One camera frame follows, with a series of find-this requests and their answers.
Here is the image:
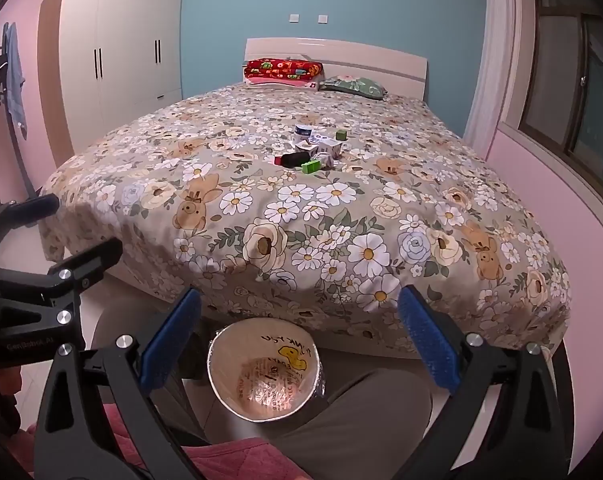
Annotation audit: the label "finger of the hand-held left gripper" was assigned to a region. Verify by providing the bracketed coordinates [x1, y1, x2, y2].
[0, 237, 124, 303]
[0, 194, 61, 266]

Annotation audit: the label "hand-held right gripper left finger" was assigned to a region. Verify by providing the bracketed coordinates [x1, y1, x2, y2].
[34, 287, 217, 480]

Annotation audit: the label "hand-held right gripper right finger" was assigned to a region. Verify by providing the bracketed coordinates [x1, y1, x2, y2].
[397, 285, 569, 480]

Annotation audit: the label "printed paper bin with liner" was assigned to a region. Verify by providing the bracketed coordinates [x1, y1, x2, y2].
[208, 317, 327, 422]

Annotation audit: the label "person's grey trousers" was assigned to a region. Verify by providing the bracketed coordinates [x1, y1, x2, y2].
[90, 294, 433, 480]

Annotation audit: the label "blue hanging towel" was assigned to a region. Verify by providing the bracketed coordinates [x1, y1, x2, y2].
[4, 22, 28, 128]

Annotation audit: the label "person's pink top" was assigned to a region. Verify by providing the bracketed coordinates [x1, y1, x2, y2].
[24, 400, 312, 480]

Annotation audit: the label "bed with floral sheet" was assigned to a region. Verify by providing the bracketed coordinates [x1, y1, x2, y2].
[39, 82, 572, 356]

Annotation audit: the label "white wardrobe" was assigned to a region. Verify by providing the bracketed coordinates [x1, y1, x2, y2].
[38, 0, 183, 168]

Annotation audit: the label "pink folded cloth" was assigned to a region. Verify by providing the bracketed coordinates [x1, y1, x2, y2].
[246, 76, 318, 92]

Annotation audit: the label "green floral pillow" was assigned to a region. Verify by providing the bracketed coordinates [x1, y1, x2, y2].
[318, 75, 388, 99]

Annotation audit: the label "red printed pillow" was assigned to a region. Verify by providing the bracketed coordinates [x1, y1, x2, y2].
[244, 58, 323, 86]

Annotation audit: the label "white curtain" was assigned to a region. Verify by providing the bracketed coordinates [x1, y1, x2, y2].
[462, 0, 519, 171]

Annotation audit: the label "bed with floral cover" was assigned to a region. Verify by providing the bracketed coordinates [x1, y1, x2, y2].
[40, 37, 532, 361]

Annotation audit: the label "dark framed window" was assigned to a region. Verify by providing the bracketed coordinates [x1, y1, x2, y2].
[519, 0, 603, 196]

